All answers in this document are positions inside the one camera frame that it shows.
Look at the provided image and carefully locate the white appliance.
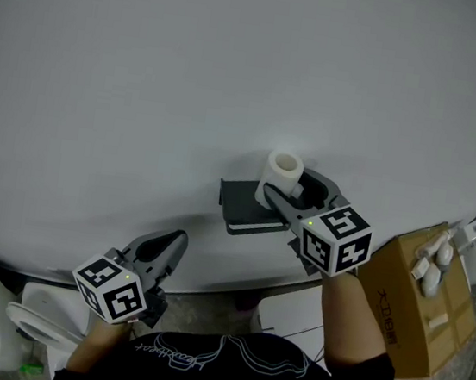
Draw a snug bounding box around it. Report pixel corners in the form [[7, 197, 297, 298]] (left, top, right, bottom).
[[446, 216, 476, 287]]

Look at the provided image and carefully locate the person's right forearm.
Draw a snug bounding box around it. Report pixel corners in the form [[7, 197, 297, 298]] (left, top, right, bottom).
[[308, 268, 398, 380]]

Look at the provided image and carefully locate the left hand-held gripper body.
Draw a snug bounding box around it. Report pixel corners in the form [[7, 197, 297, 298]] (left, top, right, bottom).
[[66, 243, 174, 333]]

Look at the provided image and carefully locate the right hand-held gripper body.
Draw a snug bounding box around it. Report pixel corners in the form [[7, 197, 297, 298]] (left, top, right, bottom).
[[282, 196, 378, 283]]

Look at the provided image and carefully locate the green plastic bottle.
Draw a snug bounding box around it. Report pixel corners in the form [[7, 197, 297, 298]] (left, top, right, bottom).
[[19, 361, 45, 377]]

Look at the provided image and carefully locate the person's left forearm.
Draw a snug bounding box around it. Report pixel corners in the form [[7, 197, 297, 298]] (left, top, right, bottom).
[[65, 312, 135, 380]]

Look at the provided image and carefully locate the black wall paper shelf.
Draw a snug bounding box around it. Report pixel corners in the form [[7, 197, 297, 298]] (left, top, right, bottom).
[[213, 176, 297, 243]]

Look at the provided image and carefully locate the white wrapped tube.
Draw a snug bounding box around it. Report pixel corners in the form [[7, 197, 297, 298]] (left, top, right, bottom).
[[417, 227, 452, 262]]

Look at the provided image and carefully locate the white toilet paper roll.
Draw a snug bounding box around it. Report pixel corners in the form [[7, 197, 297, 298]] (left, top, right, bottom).
[[252, 147, 309, 215]]

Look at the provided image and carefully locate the beige wooden block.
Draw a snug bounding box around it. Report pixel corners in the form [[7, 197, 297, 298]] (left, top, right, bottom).
[[427, 311, 450, 331]]

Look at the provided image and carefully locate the small white box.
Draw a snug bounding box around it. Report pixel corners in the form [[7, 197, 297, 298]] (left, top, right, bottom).
[[410, 255, 433, 280]]

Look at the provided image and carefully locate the white toilet with open seat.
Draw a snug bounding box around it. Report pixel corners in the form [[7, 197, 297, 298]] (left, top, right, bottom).
[[0, 278, 96, 380]]

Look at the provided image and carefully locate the white wrapped round part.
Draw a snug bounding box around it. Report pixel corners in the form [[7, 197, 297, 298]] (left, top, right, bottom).
[[433, 242, 454, 269], [418, 264, 442, 300]]

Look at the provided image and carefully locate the large printed cardboard box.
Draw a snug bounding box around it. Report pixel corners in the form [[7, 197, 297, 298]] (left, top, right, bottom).
[[343, 210, 476, 380]]

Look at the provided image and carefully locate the white toilet with closed lid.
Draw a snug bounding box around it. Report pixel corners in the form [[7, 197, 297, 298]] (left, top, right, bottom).
[[248, 278, 334, 344]]

